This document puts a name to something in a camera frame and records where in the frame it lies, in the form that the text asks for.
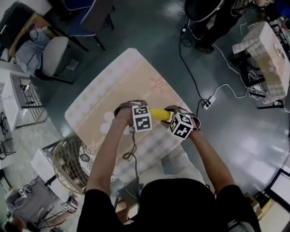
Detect person's light trousers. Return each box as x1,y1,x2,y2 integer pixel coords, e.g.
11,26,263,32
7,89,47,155
160,144,206,184

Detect patterned beige tablecloth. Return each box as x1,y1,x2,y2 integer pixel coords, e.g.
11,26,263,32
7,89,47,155
64,47,198,183

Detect blue chair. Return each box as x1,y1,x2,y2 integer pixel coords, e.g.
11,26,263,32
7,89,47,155
51,0,116,52

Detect white box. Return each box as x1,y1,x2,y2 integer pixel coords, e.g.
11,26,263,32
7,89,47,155
30,147,70,200

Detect person's black shirt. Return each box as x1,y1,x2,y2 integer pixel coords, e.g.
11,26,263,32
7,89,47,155
76,178,261,232

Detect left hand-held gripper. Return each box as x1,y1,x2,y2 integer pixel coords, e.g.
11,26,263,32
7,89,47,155
114,99,152,132

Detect light blue jacket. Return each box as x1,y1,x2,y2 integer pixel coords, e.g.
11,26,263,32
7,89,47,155
15,29,51,76

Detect table with checked tablecloth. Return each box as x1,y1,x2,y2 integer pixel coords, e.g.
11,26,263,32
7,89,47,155
232,21,290,110

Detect grey cushioned chair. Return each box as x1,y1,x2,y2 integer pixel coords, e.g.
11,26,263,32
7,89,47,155
34,26,89,85

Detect long black floor cable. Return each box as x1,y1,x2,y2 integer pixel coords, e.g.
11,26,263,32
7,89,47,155
179,22,208,108

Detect long white floor cable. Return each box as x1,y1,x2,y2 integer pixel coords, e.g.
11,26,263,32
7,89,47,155
212,15,267,99

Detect wooden desk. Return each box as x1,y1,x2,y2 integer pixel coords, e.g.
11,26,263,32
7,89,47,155
8,11,53,60

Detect white metal-frame cabinet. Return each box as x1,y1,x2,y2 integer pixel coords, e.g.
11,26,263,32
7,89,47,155
0,67,48,130

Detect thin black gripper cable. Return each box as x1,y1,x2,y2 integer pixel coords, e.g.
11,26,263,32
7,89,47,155
122,128,145,206

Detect person's left forearm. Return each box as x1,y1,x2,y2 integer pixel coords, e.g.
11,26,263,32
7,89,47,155
85,110,135,196

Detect person's right forearm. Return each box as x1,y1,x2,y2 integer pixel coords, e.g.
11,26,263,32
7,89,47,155
189,129,237,195

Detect black-framed monitor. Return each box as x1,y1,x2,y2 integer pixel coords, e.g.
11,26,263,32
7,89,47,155
264,167,290,206

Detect white power strip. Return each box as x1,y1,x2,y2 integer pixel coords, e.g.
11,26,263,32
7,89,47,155
202,95,216,111

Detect round wire basket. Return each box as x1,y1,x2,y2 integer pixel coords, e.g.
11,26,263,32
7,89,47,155
53,133,92,195

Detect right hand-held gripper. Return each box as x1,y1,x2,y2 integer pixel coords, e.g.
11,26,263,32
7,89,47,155
161,105,201,140

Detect cardboard box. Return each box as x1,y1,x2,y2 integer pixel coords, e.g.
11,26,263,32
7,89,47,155
244,192,274,221

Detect black office chair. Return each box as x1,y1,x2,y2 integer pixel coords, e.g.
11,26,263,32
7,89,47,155
184,0,224,23

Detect yellow corn cob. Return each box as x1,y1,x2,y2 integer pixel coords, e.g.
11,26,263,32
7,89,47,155
149,108,172,121

